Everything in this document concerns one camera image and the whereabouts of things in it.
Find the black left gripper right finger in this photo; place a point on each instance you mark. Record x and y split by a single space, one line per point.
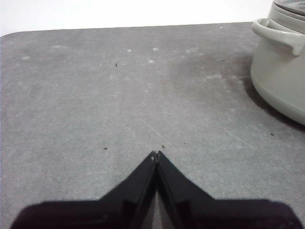
202 212

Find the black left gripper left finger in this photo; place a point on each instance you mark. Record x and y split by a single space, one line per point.
114 210

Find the glass lid with green knob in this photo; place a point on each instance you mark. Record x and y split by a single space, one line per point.
293 3

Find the sage green electric pot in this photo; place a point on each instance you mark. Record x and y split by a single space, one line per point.
274 78

